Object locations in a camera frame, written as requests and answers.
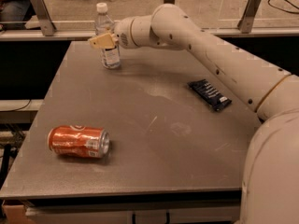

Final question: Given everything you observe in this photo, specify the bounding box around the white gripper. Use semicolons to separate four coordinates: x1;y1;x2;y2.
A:
89;18;135;49

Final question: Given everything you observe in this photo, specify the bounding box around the clear plastic water bottle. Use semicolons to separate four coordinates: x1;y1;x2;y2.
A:
95;3;121;69

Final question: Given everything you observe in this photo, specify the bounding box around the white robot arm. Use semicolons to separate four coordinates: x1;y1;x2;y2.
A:
90;4;299;224

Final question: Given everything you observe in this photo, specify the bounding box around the seated person in background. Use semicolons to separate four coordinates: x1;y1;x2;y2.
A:
0;0;31;30

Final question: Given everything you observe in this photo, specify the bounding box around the orange soda can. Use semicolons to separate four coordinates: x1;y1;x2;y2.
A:
48;125;110;159

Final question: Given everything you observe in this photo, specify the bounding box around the dark blue snack wrapper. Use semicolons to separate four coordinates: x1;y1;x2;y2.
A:
188;79;232;112

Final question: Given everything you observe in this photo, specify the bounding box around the cardboard box under table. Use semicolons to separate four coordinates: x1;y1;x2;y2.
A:
2;201;35;224

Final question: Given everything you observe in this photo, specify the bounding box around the left metal bracket post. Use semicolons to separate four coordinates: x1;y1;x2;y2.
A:
30;0;56;36

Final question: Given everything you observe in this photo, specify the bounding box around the right metal bracket post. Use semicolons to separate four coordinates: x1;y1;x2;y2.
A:
237;0;262;34

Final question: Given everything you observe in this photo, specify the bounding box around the black cable on floor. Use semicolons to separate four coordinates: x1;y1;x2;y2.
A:
264;0;299;16

